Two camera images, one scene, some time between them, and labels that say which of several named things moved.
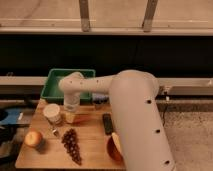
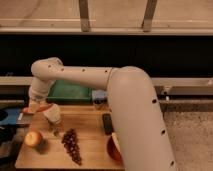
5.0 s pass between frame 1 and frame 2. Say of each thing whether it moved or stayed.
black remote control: stayed
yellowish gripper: moved
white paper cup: stayed
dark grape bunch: stayed
